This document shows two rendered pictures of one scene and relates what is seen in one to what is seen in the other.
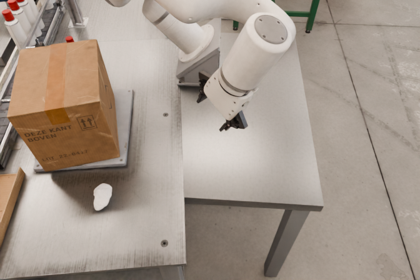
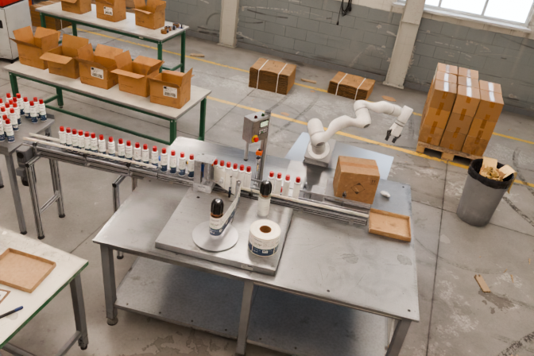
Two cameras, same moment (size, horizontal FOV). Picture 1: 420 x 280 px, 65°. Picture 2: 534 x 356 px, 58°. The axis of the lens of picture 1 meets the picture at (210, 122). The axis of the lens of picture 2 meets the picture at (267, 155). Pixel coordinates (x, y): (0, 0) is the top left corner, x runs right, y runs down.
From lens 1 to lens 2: 4.01 m
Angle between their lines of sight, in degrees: 59
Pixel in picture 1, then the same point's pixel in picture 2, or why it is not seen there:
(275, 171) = (379, 160)
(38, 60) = (350, 168)
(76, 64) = (354, 160)
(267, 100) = (343, 151)
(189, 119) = not seen: hidden behind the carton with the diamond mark
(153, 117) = not seen: hidden behind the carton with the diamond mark
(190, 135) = not seen: hidden behind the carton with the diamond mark
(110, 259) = (408, 197)
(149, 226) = (396, 188)
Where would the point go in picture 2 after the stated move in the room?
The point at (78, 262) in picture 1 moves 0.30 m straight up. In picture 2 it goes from (408, 203) to (418, 172)
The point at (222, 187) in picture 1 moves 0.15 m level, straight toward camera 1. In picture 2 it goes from (383, 172) to (400, 176)
